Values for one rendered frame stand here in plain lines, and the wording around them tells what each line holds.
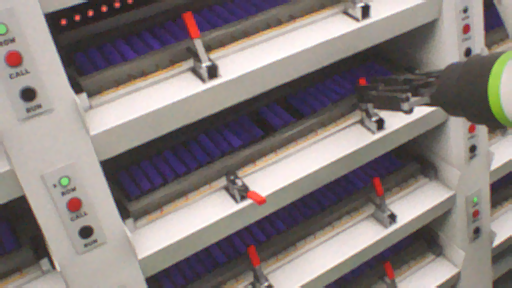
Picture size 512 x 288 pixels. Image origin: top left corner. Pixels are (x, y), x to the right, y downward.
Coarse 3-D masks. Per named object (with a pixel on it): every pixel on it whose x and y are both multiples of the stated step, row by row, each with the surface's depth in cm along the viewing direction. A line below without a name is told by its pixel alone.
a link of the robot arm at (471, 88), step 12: (468, 60) 70; (480, 60) 68; (492, 60) 66; (468, 72) 68; (480, 72) 66; (456, 84) 69; (468, 84) 68; (480, 84) 66; (456, 96) 70; (468, 96) 68; (480, 96) 66; (468, 108) 69; (480, 108) 67; (468, 120) 71; (480, 120) 69; (492, 120) 67; (504, 132) 71
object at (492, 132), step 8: (488, 128) 119; (496, 128) 121; (488, 136) 120; (496, 136) 120; (488, 144) 117; (496, 144) 118; (504, 144) 118; (488, 152) 110; (496, 152) 116; (504, 152) 116; (496, 160) 115; (504, 160) 114; (496, 168) 113; (504, 168) 116; (496, 176) 116
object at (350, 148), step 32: (384, 64) 110; (416, 64) 104; (320, 128) 96; (352, 128) 96; (416, 128) 99; (256, 160) 91; (288, 160) 91; (320, 160) 90; (352, 160) 93; (192, 192) 87; (224, 192) 86; (288, 192) 88; (128, 224) 80; (160, 224) 82; (192, 224) 82; (224, 224) 84; (160, 256) 80
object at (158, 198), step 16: (352, 96) 99; (320, 112) 96; (336, 112) 96; (288, 128) 93; (304, 128) 94; (256, 144) 90; (272, 144) 91; (224, 160) 88; (240, 160) 89; (192, 176) 86; (208, 176) 87; (160, 192) 84; (176, 192) 84; (128, 208) 81; (144, 208) 82
